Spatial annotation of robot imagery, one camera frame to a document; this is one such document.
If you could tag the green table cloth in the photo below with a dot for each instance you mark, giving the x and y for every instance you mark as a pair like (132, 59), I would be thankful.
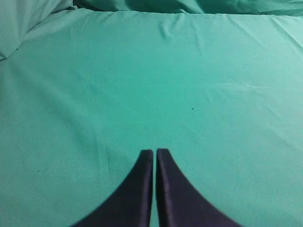
(86, 91)

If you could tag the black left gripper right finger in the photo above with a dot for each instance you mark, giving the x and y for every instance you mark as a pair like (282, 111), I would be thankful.
(179, 204)

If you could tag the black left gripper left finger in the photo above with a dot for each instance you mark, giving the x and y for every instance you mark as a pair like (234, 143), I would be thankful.
(131, 203)

